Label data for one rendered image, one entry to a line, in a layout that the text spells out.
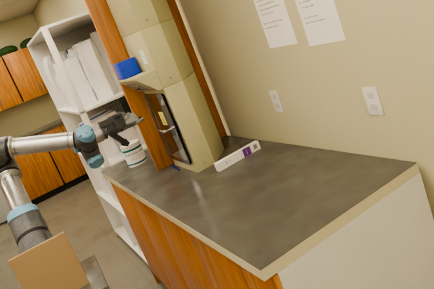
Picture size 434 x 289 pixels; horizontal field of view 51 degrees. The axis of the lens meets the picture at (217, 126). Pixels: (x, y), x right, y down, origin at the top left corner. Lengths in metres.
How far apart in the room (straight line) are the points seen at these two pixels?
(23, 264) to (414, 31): 1.48
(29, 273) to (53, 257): 0.09
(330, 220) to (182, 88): 1.13
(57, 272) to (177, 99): 1.02
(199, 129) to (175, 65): 0.35
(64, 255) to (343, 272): 0.95
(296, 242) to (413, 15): 0.78
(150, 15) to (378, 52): 1.12
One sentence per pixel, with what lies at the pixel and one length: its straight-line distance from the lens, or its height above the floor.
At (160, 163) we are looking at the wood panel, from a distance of 2.70.
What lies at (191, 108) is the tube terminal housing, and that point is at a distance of 2.35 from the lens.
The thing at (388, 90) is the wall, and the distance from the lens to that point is 1.73.
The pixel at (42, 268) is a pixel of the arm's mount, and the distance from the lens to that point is 1.76.
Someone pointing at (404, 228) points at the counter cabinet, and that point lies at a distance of 1.76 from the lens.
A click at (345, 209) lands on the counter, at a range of 1.56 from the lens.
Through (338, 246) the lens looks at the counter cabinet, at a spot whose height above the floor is 0.85.
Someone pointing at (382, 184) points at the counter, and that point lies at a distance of 1.65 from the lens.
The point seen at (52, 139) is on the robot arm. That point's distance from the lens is 2.07.
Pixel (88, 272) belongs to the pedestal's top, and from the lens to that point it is 1.88.
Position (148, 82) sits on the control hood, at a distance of 2.26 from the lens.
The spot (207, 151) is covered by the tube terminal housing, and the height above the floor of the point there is 1.02.
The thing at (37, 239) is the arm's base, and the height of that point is 1.16.
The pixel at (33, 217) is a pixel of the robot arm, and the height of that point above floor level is 1.21.
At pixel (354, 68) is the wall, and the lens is 1.80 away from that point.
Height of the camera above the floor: 1.67
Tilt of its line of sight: 13 degrees down
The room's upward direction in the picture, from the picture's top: 21 degrees counter-clockwise
